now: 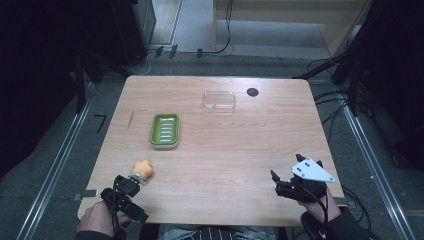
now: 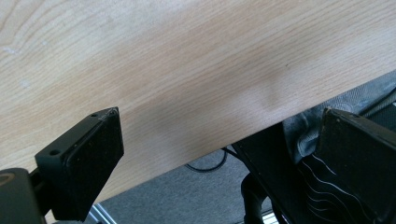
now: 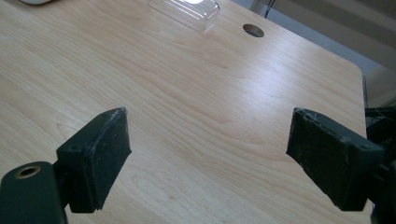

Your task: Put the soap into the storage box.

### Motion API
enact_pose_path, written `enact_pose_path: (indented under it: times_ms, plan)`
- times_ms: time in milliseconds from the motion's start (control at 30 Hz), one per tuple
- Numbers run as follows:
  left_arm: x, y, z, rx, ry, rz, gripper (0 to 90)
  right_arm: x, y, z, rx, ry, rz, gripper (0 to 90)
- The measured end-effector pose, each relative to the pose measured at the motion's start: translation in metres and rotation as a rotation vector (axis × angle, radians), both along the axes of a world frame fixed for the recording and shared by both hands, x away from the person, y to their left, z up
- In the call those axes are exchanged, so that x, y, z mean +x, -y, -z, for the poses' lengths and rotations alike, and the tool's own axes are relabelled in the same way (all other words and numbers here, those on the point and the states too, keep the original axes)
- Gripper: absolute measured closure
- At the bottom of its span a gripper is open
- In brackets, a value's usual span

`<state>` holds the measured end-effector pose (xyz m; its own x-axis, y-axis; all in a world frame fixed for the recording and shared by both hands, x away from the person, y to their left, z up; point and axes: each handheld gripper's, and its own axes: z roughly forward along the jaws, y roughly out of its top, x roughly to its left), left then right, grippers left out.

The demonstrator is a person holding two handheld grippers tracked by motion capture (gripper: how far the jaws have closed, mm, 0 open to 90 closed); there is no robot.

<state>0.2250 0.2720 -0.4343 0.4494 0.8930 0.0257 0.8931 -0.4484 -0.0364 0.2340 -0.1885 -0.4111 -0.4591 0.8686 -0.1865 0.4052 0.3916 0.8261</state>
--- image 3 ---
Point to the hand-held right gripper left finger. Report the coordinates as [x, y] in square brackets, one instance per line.
[93, 161]

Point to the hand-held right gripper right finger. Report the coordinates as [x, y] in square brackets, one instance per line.
[330, 161]

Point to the white round object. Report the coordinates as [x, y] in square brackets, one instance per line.
[35, 1]

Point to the clear plastic container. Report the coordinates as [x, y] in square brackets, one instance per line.
[186, 11]

